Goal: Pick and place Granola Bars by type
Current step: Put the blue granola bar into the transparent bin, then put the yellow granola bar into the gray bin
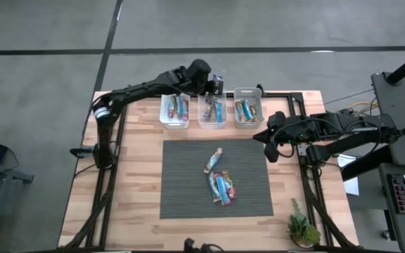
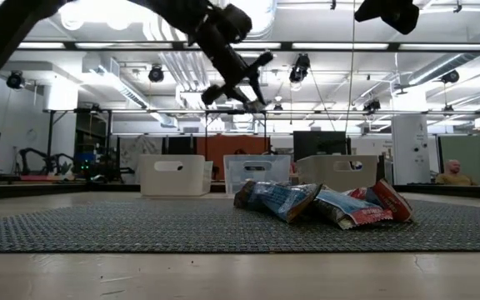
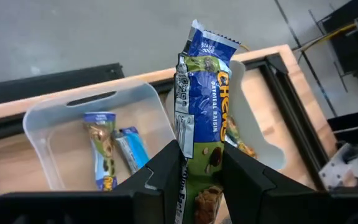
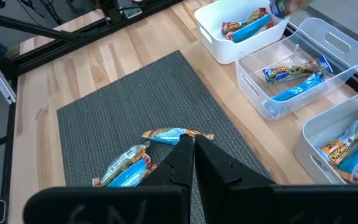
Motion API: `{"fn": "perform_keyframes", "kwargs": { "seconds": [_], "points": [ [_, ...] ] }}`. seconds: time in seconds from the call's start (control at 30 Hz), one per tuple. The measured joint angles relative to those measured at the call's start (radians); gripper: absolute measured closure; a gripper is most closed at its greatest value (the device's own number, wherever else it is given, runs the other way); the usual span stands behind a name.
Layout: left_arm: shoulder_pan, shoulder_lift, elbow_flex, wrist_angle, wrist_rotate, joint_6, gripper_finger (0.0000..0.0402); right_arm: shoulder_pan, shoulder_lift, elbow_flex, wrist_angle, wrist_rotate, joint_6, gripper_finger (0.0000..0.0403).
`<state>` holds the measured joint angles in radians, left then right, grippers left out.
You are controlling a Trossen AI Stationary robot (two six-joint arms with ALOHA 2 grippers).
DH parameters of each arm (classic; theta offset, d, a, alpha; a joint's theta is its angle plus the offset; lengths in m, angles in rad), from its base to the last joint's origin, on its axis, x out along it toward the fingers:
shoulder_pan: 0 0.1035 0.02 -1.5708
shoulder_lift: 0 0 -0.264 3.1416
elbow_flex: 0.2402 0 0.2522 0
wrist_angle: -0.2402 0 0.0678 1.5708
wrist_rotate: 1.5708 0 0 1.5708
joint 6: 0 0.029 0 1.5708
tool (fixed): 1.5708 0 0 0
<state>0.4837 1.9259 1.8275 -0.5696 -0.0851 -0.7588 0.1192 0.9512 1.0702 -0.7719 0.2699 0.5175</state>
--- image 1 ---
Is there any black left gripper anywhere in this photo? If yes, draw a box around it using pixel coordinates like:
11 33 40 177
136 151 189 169
198 75 224 96

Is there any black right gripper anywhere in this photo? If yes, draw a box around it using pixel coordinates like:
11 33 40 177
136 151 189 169
253 111 295 144

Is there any blue purple granola bar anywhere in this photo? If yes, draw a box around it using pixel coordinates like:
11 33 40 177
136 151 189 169
214 100 224 123

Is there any blue orange granola bar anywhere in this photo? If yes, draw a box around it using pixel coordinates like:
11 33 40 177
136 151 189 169
250 101 261 123
241 99 253 122
235 100 245 123

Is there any blue olive granola bar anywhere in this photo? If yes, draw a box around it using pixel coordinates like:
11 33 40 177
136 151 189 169
207 171 221 203

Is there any grey plastic bin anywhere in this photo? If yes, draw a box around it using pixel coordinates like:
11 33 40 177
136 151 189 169
233 87 263 129

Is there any clear plastic bin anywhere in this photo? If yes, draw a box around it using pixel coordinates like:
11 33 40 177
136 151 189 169
197 91 228 129

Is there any white plastic bin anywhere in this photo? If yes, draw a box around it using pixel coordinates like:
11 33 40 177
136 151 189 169
159 93 191 129

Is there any grey woven mat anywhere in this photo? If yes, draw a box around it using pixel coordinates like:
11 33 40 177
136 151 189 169
159 138 274 220

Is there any white paper sheet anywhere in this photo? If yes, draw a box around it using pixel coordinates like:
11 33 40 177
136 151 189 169
335 154 360 196

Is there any potted green succulent plant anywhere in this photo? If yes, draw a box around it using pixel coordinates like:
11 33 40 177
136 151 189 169
286 197 321 249

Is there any black stand platform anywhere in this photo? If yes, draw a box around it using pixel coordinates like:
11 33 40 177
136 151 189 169
370 72 405 141

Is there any black aluminium rig frame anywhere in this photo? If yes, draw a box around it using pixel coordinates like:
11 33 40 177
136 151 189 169
58 90 358 252

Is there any yellow cable bundle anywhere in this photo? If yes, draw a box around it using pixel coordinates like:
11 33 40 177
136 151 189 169
342 100 375 113

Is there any black side bracket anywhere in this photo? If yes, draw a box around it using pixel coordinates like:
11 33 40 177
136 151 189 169
69 146 96 158

